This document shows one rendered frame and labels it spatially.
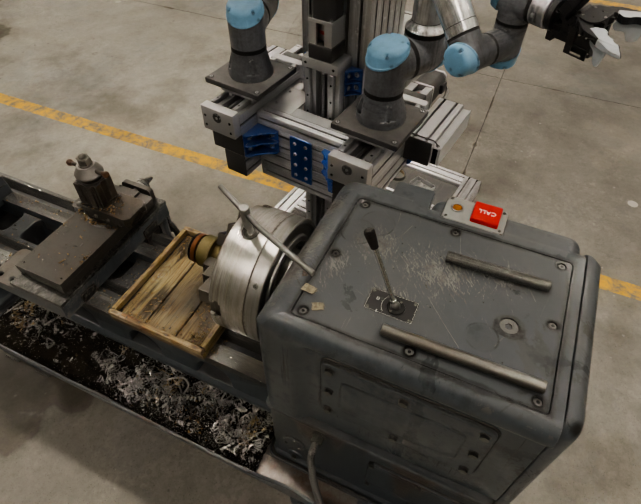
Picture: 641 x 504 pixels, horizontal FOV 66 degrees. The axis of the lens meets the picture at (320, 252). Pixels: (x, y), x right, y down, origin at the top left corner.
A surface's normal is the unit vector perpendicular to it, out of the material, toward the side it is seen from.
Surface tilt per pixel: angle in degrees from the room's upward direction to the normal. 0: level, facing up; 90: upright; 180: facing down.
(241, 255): 28
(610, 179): 0
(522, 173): 0
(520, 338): 0
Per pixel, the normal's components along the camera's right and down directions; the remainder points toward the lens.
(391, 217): 0.00, -0.66
